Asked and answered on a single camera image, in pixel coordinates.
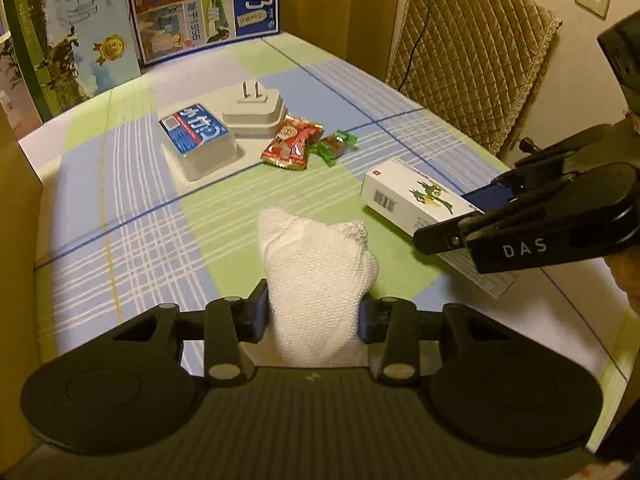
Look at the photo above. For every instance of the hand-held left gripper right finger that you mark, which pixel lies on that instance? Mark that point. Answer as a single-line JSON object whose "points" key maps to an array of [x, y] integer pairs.
{"points": [[367, 320]]}

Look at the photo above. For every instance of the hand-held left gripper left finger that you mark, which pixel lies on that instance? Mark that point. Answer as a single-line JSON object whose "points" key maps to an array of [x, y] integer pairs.
{"points": [[257, 310]]}

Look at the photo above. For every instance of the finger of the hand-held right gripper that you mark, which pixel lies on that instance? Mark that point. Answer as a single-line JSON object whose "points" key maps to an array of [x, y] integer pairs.
{"points": [[445, 237], [540, 180]]}

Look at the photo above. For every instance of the white medicine box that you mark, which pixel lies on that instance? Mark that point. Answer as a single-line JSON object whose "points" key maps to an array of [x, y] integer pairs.
{"points": [[415, 195]]}

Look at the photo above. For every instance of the white paper towel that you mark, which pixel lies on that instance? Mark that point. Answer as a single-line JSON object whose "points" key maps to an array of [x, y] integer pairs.
{"points": [[315, 280]]}

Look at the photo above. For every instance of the red candy wrapper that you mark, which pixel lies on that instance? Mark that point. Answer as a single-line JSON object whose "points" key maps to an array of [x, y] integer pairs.
{"points": [[290, 142]]}

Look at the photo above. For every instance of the blue label dental floss box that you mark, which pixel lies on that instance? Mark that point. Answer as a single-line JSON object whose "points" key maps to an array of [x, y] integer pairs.
{"points": [[197, 135]]}

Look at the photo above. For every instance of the white power adapter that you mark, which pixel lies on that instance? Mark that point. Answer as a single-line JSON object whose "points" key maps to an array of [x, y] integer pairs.
{"points": [[252, 112]]}

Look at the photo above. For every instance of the checked tablecloth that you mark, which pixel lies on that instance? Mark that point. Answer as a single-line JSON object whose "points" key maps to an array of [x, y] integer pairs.
{"points": [[150, 230]]}

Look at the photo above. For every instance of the green wrapped candy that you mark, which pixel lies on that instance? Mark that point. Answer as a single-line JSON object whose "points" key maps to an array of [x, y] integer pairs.
{"points": [[336, 146]]}

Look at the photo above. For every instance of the chair with quilted cover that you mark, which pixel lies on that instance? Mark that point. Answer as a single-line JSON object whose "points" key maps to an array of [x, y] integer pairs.
{"points": [[470, 55]]}

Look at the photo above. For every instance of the wooden door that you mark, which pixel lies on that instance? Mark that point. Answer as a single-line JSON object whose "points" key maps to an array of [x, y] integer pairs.
{"points": [[340, 15]]}

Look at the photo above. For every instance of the blue milk carton box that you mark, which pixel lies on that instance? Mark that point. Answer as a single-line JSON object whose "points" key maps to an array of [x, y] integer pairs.
{"points": [[200, 5]]}

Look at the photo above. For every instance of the green milk carton box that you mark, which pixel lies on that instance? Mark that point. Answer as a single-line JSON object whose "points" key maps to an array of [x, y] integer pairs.
{"points": [[70, 35]]}

